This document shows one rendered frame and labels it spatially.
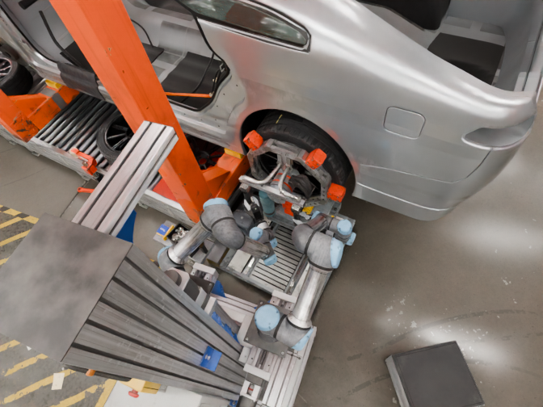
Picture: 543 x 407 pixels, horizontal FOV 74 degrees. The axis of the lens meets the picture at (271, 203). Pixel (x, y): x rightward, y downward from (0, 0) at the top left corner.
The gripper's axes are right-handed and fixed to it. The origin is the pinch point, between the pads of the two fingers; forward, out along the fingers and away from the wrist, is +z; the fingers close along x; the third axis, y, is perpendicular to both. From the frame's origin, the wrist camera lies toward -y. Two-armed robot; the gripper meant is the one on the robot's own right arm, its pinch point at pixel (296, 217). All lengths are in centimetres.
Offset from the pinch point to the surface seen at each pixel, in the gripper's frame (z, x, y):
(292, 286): -2, 26, -73
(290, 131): 17.5, -34.7, 31.2
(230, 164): 66, -24, -18
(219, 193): 60, 0, -16
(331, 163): -8.6, -31.3, 18.4
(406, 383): -91, 52, -44
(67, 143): 249, 0, -56
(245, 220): 45, 3, -42
